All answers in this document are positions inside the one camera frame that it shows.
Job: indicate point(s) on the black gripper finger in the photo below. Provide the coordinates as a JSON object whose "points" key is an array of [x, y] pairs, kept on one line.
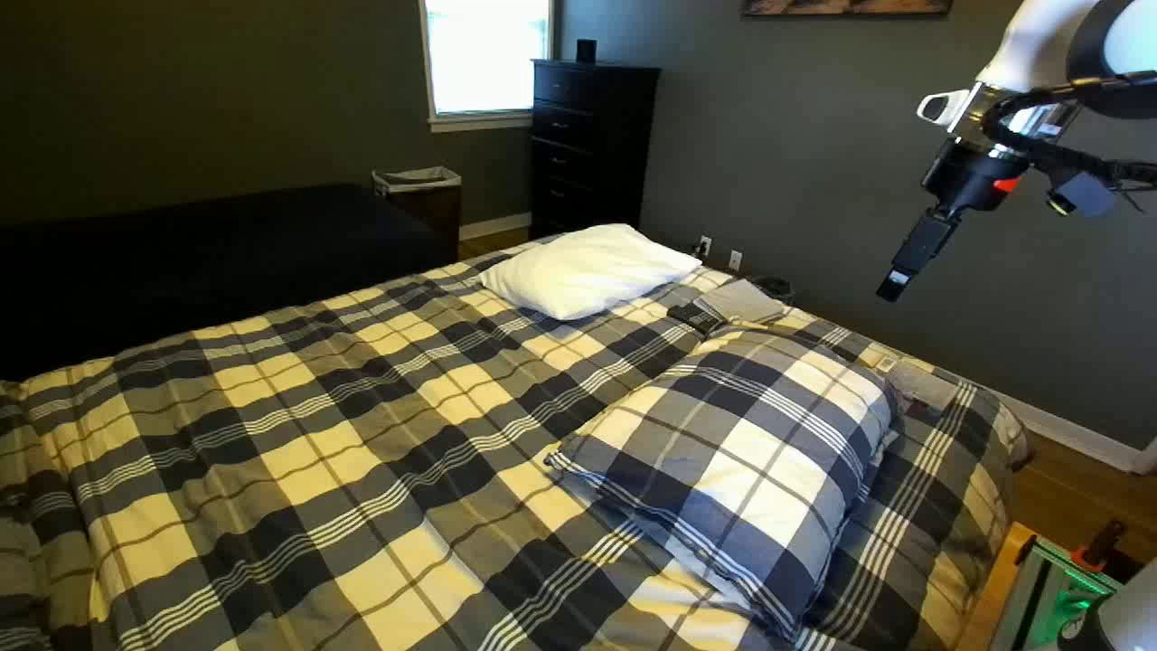
{"points": [[905, 259], [929, 255]]}

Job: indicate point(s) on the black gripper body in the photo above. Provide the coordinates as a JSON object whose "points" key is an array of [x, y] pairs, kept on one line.
{"points": [[969, 182]]}

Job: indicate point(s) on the blue white plaid pillow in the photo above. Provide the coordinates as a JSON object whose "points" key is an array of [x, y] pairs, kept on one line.
{"points": [[734, 457]]}

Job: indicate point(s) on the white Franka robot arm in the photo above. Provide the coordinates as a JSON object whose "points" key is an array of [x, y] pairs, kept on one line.
{"points": [[1034, 42]]}

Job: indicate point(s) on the folded grey cloth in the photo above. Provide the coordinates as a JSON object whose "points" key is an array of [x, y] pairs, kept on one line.
{"points": [[751, 299]]}

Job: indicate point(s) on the black dresser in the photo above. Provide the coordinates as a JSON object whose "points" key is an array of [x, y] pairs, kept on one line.
{"points": [[593, 145]]}

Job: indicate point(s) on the green white stand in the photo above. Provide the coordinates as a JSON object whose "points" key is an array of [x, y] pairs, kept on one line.
{"points": [[1052, 599]]}

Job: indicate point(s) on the small dark object on dresser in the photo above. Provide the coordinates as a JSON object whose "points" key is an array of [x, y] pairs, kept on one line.
{"points": [[588, 51]]}

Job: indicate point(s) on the grey white rounded object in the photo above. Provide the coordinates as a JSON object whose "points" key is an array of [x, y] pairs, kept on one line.
{"points": [[1130, 616]]}

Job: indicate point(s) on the dark bin with grey liner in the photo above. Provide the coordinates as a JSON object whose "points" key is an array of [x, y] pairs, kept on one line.
{"points": [[416, 182]]}

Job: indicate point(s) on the black sofa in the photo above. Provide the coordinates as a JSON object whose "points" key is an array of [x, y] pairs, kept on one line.
{"points": [[194, 264]]}

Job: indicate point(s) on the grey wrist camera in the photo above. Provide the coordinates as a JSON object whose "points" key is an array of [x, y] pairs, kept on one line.
{"points": [[1087, 194]]}

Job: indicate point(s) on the white wall outlet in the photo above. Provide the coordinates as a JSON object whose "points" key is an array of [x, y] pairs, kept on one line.
{"points": [[734, 262], [705, 246]]}

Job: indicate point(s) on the light wooden frame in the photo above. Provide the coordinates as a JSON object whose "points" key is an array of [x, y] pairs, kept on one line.
{"points": [[994, 590]]}

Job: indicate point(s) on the bright window white frame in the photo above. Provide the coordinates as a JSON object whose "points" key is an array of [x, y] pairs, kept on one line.
{"points": [[488, 57]]}

